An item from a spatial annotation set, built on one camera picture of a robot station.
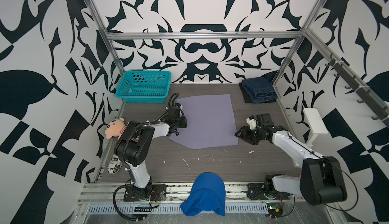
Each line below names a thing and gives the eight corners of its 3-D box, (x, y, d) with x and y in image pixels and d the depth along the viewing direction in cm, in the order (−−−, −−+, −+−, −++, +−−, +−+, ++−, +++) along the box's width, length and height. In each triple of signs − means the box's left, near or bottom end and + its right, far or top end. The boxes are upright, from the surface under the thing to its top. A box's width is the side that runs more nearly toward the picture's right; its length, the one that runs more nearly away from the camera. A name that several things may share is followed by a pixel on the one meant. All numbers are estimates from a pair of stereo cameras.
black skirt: (245, 104, 110) (246, 102, 108) (236, 85, 122) (236, 83, 120) (251, 103, 110) (252, 101, 109) (241, 84, 122) (242, 82, 121)
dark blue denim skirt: (251, 105, 109) (255, 98, 103) (240, 82, 124) (243, 75, 117) (275, 102, 111) (280, 94, 105) (261, 80, 126) (264, 72, 119)
